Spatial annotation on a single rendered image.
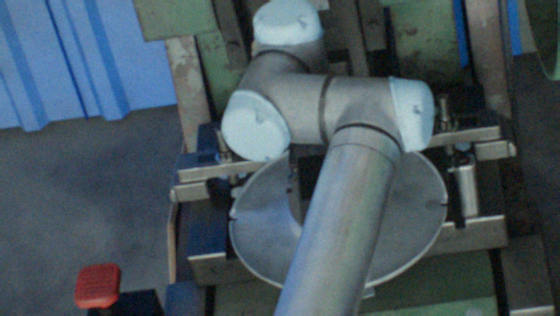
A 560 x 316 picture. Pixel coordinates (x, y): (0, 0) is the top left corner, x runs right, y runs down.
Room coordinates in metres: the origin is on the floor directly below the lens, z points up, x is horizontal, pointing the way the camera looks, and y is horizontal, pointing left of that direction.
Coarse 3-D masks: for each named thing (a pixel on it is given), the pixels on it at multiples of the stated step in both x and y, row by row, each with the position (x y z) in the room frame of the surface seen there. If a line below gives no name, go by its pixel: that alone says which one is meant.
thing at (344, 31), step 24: (240, 0) 1.43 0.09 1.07; (264, 0) 1.42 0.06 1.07; (312, 0) 1.42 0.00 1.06; (336, 0) 1.41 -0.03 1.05; (336, 24) 1.41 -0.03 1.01; (360, 24) 1.41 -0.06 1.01; (336, 48) 1.41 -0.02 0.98; (360, 48) 1.41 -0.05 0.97; (336, 72) 1.39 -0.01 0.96; (360, 72) 1.41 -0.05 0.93
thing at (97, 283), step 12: (108, 264) 1.34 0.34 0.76; (84, 276) 1.32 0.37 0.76; (96, 276) 1.32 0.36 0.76; (108, 276) 1.31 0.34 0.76; (120, 276) 1.32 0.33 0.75; (84, 288) 1.30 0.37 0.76; (96, 288) 1.30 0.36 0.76; (108, 288) 1.29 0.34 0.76; (84, 300) 1.28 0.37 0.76; (96, 300) 1.28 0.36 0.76; (108, 300) 1.27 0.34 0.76
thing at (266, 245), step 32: (288, 160) 1.44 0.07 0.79; (416, 160) 1.39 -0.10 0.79; (256, 192) 1.39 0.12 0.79; (416, 192) 1.32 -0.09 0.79; (256, 224) 1.33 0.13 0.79; (288, 224) 1.32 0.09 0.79; (384, 224) 1.28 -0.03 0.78; (416, 224) 1.27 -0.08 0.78; (256, 256) 1.27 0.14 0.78; (288, 256) 1.26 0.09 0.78; (384, 256) 1.22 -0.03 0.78; (416, 256) 1.21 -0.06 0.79
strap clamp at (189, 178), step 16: (224, 144) 1.51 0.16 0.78; (192, 160) 1.53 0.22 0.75; (208, 160) 1.52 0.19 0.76; (224, 160) 1.51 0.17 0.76; (240, 160) 1.50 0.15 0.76; (176, 176) 1.52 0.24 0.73; (192, 176) 1.51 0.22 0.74; (208, 176) 1.50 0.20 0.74; (176, 192) 1.50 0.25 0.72; (192, 192) 1.50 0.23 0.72; (208, 192) 1.50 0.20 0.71
